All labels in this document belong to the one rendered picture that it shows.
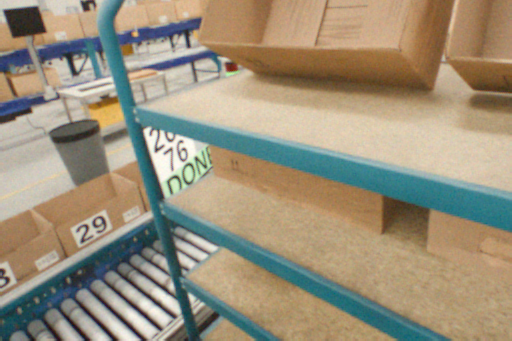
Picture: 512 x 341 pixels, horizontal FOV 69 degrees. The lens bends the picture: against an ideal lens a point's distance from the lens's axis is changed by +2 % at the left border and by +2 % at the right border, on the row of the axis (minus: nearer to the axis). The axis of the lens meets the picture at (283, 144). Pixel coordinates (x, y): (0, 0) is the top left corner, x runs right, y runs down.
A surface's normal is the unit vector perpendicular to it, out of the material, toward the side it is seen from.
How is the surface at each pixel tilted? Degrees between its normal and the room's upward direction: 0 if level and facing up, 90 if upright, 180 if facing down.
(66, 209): 89
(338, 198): 91
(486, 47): 62
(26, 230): 90
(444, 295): 0
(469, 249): 91
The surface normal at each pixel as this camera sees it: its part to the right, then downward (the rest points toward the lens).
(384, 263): -0.10, -0.91
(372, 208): -0.61, 0.38
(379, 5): -0.55, -0.17
